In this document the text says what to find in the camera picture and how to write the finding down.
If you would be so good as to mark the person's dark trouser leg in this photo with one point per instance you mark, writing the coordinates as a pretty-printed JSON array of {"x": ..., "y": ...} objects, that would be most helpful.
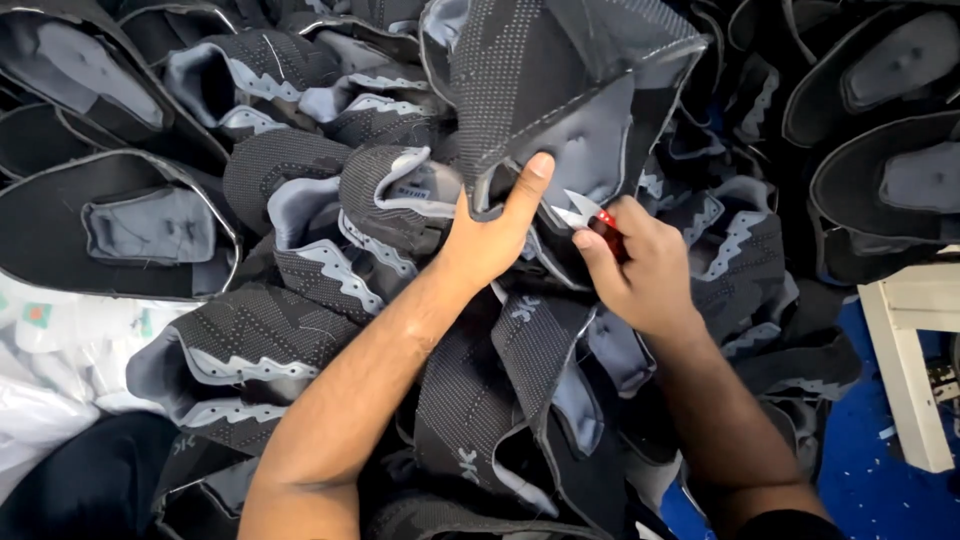
[{"x": 82, "y": 484}]

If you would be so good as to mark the white wooden stool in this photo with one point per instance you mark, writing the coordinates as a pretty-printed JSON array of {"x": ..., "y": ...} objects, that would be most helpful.
[{"x": 911, "y": 352}]

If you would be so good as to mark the person's left hand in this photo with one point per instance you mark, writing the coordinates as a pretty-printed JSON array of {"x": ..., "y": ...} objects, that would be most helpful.
[{"x": 484, "y": 244}]

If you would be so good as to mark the red thread snips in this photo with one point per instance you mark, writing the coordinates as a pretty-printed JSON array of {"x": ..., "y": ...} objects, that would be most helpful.
[{"x": 609, "y": 229}]

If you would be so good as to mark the heap of black shoe uppers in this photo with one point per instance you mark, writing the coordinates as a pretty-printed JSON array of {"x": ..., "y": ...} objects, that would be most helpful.
[{"x": 315, "y": 247}]

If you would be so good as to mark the person's right hand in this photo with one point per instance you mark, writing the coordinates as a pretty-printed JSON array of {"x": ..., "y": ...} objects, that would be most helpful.
[{"x": 645, "y": 277}]

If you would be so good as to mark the white plastic bag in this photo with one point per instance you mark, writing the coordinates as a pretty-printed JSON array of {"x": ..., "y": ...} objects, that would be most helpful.
[{"x": 60, "y": 352}]

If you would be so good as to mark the grey lined knit shoe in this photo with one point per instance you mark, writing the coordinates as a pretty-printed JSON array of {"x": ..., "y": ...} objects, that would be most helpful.
[{"x": 540, "y": 82}]

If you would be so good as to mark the person's black sleeve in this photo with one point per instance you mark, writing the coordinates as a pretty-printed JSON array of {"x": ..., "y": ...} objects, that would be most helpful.
[{"x": 787, "y": 526}]

